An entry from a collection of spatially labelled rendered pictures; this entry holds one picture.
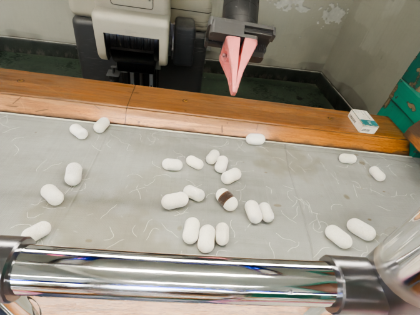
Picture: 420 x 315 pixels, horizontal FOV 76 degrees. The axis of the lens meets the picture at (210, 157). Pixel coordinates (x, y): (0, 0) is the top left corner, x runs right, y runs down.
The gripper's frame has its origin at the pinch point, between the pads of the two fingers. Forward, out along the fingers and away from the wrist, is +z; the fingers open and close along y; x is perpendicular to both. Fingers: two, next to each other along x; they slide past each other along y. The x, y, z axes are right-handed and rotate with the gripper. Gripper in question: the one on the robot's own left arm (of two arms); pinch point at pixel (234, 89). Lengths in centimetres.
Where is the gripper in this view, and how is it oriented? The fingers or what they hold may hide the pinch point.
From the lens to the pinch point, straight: 42.6
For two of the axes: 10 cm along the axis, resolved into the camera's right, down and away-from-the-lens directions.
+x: -1.3, 1.3, 9.8
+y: 9.9, 1.1, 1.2
